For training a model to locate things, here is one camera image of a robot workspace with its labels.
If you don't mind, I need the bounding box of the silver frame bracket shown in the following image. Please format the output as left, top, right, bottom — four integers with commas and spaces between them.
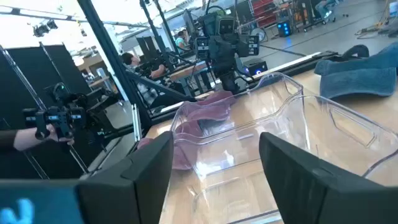
131, 103, 143, 141

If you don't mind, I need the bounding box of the red storage rack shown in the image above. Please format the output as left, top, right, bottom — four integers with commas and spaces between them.
251, 0, 279, 28

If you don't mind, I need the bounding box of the wooden workbench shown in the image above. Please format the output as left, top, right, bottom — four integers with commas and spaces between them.
167, 60, 216, 96

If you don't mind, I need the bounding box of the blue fabric hat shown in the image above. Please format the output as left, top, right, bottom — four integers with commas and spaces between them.
319, 67, 398, 100
313, 42, 398, 76

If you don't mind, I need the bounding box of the round floor fan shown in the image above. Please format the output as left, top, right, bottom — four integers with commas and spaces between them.
249, 27, 269, 44

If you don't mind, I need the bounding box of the person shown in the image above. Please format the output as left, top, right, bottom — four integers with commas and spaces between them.
120, 52, 167, 80
174, 29, 191, 53
314, 0, 338, 22

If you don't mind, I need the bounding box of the black partition panel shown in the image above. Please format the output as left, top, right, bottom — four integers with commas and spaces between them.
0, 43, 94, 180

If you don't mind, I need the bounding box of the black computer case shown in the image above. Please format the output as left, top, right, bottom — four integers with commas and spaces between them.
243, 58, 269, 77

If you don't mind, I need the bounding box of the black box with blue lights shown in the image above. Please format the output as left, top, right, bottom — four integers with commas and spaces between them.
276, 20, 292, 38

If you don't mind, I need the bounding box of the person's hand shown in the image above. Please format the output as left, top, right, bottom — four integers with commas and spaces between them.
13, 123, 75, 152

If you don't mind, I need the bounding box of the clear plastic bin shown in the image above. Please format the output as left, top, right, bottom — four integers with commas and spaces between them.
170, 72, 304, 181
186, 95, 398, 224

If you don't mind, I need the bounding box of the maroon cloth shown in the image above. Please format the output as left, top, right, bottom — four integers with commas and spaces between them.
136, 90, 237, 170

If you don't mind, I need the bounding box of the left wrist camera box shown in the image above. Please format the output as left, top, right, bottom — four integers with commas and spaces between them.
217, 16, 236, 35

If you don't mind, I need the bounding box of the black ceiling spotlight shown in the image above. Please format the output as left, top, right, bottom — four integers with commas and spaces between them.
32, 19, 59, 38

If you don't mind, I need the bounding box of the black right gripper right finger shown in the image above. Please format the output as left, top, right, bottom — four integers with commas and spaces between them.
258, 132, 398, 224

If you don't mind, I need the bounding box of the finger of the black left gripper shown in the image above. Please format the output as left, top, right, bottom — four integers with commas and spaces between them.
195, 37, 209, 60
248, 34, 261, 57

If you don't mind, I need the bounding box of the black aluminium table frame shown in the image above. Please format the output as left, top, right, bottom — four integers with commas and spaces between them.
76, 0, 371, 141

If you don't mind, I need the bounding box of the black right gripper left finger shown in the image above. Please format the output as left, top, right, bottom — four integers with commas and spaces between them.
76, 130, 174, 224

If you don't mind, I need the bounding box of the yellow cable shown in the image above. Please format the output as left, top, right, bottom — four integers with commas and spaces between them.
354, 4, 393, 37

